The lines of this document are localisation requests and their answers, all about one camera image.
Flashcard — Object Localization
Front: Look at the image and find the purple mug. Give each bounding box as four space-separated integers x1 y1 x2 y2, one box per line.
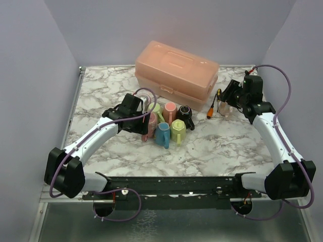
138 93 151 112

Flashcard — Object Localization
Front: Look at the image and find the pink ghost pattern mug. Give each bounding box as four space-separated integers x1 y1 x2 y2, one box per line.
141 112 157 142

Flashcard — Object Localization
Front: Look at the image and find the iridescent beige mug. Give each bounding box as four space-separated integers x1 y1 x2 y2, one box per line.
217 101 233 118

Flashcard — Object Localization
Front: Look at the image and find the light green round mug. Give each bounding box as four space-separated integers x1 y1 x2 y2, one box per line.
152 103 165 123

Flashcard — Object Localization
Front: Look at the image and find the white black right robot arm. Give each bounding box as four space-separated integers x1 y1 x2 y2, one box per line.
220 75 316 200

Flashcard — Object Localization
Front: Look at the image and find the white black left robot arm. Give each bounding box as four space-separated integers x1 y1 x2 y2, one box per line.
44 94 150 199

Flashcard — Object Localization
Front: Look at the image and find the salmon pink mug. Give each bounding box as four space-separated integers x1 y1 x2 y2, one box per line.
163 102 177 126

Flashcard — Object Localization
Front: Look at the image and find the blue mug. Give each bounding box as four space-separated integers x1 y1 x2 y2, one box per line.
154 122 170 149

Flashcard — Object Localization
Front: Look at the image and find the green faceted mug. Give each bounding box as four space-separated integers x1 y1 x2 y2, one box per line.
170 119 186 146

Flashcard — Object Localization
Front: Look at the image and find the black mug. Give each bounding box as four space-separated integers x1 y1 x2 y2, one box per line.
176 105 195 131

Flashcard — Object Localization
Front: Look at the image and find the orange black screwdriver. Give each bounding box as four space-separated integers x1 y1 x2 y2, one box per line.
206 88 222 119

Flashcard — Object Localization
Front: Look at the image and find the translucent pink plastic toolbox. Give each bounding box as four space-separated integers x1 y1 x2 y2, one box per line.
135 41 220 111

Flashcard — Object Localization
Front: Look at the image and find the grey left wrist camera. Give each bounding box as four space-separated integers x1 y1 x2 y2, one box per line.
140 96 150 112

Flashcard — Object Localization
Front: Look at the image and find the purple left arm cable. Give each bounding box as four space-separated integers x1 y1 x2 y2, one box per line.
48 87 158 198

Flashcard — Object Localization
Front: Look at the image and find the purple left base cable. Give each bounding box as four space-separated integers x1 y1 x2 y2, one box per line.
92 187 143 222

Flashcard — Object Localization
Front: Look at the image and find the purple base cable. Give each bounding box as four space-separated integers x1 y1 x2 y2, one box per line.
231 196 286 221
92 187 143 222

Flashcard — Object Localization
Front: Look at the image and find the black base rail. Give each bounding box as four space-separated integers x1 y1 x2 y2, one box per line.
82 176 261 210

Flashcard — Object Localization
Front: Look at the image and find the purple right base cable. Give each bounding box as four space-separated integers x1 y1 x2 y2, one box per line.
231 196 286 221

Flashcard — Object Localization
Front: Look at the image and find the aluminium table frame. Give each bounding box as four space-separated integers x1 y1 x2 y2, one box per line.
27 65 316 242

